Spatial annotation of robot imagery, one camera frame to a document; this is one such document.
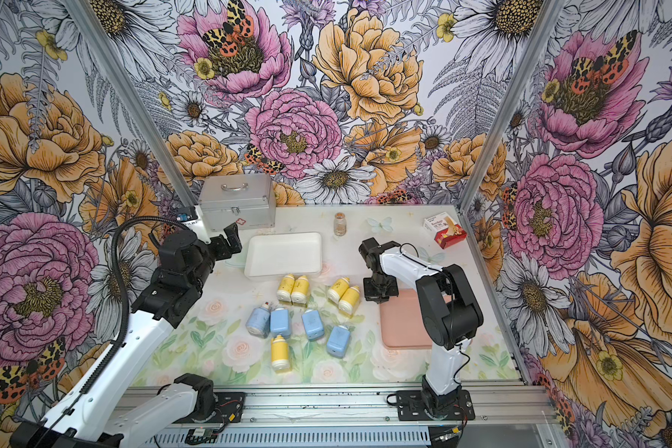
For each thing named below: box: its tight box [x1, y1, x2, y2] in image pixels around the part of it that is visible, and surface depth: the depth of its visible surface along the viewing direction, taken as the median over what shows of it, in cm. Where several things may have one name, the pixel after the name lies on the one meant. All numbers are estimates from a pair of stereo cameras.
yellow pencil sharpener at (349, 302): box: [337, 285, 362, 317], surface depth 89 cm
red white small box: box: [422, 211, 468, 250], surface depth 111 cm
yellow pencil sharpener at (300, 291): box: [291, 275, 309, 307], surface depth 91 cm
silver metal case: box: [197, 173, 277, 232], surface depth 110 cm
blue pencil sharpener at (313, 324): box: [302, 308, 325, 341], surface depth 84 cm
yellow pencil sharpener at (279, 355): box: [270, 334, 291, 374], surface depth 78 cm
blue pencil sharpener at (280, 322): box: [270, 307, 291, 338], surface depth 85 cm
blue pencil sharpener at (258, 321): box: [245, 301, 271, 339], surface depth 84 cm
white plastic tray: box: [243, 231, 322, 279], surface depth 110 cm
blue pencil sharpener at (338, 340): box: [326, 324, 350, 359], surface depth 81 cm
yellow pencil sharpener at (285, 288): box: [276, 273, 295, 303], surface depth 91 cm
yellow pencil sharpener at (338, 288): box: [326, 276, 350, 304], surface depth 90 cm
